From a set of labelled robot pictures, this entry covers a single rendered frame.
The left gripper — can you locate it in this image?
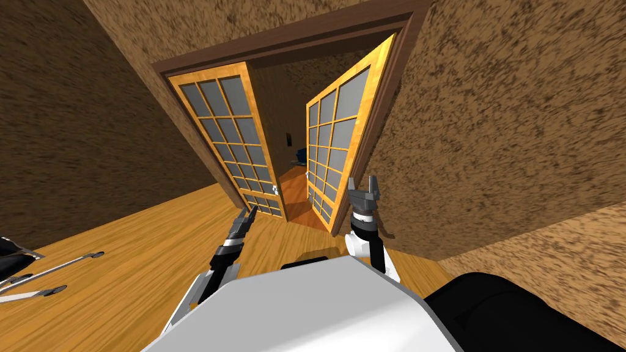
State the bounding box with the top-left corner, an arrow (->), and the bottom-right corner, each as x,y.
227,205 -> 259,241

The wooden glass-pane door leaf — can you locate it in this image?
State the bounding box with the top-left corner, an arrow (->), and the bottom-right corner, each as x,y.
167,61 -> 288,221
305,32 -> 399,237

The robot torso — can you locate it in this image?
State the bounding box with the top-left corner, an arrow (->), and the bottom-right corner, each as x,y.
141,255 -> 465,352

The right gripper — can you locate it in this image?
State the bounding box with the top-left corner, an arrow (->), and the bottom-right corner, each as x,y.
347,175 -> 382,213

